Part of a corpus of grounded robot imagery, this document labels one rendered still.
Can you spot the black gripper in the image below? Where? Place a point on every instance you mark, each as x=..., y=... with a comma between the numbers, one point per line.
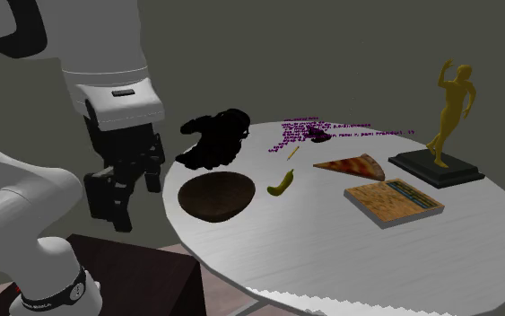
x=123, y=144

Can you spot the dark purple lettered object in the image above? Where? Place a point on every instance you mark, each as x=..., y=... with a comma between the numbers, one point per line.
x=319, y=135

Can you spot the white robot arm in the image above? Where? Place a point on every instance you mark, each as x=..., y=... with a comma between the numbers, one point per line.
x=99, y=39

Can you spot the wood-patterned book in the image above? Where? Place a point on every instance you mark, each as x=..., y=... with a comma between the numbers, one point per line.
x=392, y=202

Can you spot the pizza slice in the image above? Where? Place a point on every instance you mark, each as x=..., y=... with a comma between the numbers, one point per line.
x=357, y=166

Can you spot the yellow pencil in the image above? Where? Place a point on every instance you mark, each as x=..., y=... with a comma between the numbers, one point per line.
x=293, y=152

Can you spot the yellow-green banana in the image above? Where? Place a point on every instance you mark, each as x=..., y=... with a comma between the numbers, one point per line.
x=282, y=185

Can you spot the gold figure on black base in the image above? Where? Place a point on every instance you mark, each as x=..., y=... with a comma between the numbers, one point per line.
x=451, y=109

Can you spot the dark brown bowl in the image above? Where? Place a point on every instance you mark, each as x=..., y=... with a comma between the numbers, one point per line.
x=217, y=197

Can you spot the black irregular lump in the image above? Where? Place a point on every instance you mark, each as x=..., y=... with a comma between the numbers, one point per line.
x=215, y=142

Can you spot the round white table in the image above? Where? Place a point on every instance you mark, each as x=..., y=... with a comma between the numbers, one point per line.
x=322, y=249

